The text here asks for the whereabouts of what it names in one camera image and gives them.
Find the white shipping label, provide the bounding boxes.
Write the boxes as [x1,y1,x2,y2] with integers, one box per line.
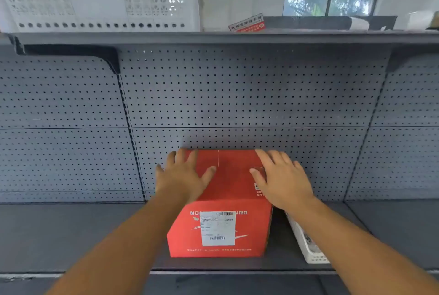
[200,211,237,247]

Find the grey upper shelf board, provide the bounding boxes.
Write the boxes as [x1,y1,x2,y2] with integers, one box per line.
[0,29,439,56]

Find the red cardboard box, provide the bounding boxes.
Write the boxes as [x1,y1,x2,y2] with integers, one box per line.
[167,149,274,258]

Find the large white perforated crate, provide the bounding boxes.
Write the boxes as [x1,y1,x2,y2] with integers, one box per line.
[0,0,202,34]

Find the grey shelf board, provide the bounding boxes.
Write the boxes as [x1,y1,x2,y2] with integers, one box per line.
[0,199,439,274]
[0,29,439,56]

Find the white plastic mesh basket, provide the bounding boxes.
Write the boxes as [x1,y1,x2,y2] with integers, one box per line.
[285,211,331,265]

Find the person's right forearm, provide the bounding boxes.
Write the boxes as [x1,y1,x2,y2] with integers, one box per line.
[281,197,439,295]

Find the dark shelf bracket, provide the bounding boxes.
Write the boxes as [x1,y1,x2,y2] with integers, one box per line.
[8,33,122,75]
[385,45,439,73]

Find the person's right hand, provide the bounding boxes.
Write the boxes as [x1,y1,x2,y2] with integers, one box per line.
[249,149,318,211]

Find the grey pegboard back panel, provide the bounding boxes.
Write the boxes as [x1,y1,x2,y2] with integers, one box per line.
[118,45,392,202]
[344,54,439,202]
[0,53,145,204]

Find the grey lower shelf board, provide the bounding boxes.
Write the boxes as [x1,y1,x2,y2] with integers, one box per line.
[0,199,439,274]

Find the person's left hand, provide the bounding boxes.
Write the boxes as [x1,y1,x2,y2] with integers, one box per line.
[155,148,217,205]

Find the red white sticker sheet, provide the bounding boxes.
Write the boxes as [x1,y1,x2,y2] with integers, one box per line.
[228,13,266,33]

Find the person's left forearm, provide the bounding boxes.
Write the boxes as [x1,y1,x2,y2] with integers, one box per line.
[44,191,193,295]

